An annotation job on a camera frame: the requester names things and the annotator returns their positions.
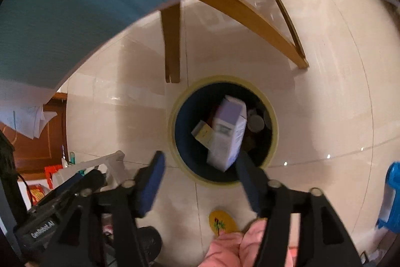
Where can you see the yellow embroidered slipper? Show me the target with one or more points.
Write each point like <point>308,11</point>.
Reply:
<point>223,220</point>

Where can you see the black round object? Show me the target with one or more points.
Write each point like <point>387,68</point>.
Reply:
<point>151,242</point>

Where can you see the person's pink pants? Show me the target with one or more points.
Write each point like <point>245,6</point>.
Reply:
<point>232,249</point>

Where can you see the beige rimmed dark trash can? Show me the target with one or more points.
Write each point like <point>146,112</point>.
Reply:
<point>184,142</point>

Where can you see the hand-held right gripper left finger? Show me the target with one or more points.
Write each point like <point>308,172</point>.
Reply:
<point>152,185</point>

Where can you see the blue plastic stool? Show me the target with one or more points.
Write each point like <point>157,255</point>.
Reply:
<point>392,182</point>

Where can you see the red printed packet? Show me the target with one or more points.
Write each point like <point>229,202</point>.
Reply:
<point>51,172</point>

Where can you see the white and lavender box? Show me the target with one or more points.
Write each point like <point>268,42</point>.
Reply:
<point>228,135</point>

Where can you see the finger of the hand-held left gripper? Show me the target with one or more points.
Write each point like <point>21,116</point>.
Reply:
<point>68,184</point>
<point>90,181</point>

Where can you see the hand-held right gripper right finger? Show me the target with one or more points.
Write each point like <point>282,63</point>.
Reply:
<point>250,184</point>

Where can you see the wooden table frame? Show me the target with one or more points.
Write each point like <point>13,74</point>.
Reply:
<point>171,45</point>

